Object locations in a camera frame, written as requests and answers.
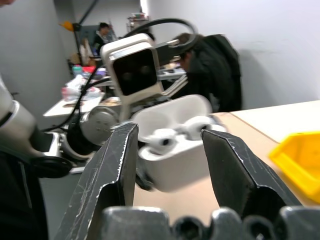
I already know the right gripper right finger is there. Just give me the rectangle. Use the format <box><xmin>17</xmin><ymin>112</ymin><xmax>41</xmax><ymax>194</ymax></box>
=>
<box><xmin>200</xmin><ymin>129</ymin><xmax>302</xmax><ymax>220</ymax></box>

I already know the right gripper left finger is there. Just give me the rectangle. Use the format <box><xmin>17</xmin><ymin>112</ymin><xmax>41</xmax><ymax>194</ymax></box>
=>
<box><xmin>53</xmin><ymin>122</ymin><xmax>140</xmax><ymax>240</ymax></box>

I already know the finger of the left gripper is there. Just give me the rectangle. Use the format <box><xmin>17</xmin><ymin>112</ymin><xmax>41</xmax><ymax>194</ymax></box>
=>
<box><xmin>134</xmin><ymin>165</ymin><xmax>155</xmax><ymax>192</ymax></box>
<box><xmin>161</xmin><ymin>74</ymin><xmax>189</xmax><ymax>98</ymax></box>

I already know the white earbuds charging case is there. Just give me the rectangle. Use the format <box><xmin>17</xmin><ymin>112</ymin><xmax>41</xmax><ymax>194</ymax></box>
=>
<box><xmin>131</xmin><ymin>94</ymin><xmax>227</xmax><ymax>193</ymax></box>

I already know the white earbud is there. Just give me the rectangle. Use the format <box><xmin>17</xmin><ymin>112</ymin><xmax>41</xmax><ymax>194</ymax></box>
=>
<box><xmin>148</xmin><ymin>127</ymin><xmax>185</xmax><ymax>155</ymax></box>
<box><xmin>183</xmin><ymin>116</ymin><xmax>213</xmax><ymax>141</ymax></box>

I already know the yellow plastic bin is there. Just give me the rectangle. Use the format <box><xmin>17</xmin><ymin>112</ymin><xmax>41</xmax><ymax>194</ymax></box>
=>
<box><xmin>268</xmin><ymin>131</ymin><xmax>320</xmax><ymax>201</ymax></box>

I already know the person in black jacket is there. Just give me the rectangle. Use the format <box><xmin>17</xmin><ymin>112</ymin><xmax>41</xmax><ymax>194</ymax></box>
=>
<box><xmin>172</xmin><ymin>32</ymin><xmax>243</xmax><ymax>113</ymax></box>

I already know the white cluttered background desk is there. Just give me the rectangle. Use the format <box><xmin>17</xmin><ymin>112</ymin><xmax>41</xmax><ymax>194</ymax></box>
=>
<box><xmin>42</xmin><ymin>74</ymin><xmax>111</xmax><ymax>118</ymax></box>

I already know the seated person in background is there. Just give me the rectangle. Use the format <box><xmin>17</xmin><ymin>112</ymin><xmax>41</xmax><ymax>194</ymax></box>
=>
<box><xmin>92</xmin><ymin>21</ymin><xmax>115</xmax><ymax>50</ymax></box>

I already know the black robot torso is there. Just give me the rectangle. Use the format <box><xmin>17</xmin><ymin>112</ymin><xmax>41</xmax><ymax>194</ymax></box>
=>
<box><xmin>0</xmin><ymin>147</ymin><xmax>50</xmax><ymax>240</ymax></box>

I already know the orange clamp on stand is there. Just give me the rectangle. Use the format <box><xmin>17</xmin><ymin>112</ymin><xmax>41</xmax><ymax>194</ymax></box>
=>
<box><xmin>58</xmin><ymin>20</ymin><xmax>82</xmax><ymax>33</ymax></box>

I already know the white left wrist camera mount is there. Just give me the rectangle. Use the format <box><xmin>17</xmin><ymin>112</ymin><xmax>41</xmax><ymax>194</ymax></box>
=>
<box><xmin>99</xmin><ymin>33</ymin><xmax>166</xmax><ymax>121</ymax></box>

